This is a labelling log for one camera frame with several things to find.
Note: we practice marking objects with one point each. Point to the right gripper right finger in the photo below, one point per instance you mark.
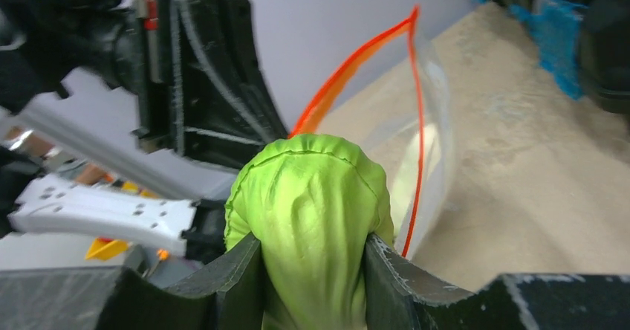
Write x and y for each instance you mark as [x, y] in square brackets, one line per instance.
[401, 295]

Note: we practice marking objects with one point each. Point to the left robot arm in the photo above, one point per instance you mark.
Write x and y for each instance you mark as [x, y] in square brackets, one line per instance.
[33, 201]

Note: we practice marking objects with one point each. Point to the black plastic toolbox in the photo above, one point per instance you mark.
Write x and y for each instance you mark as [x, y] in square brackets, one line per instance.
[584, 44]

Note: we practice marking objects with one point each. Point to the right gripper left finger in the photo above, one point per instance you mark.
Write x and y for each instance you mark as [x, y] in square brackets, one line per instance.
[228, 293]

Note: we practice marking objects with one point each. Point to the green cabbage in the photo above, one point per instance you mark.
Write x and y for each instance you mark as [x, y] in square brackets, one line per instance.
[312, 201]

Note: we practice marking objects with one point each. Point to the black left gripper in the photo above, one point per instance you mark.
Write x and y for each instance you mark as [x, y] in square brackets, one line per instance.
[192, 64]

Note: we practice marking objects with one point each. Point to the white radish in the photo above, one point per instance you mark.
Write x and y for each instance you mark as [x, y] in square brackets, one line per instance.
[404, 182]

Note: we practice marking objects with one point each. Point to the clear zip top bag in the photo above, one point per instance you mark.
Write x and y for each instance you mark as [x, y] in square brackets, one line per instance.
[379, 98]

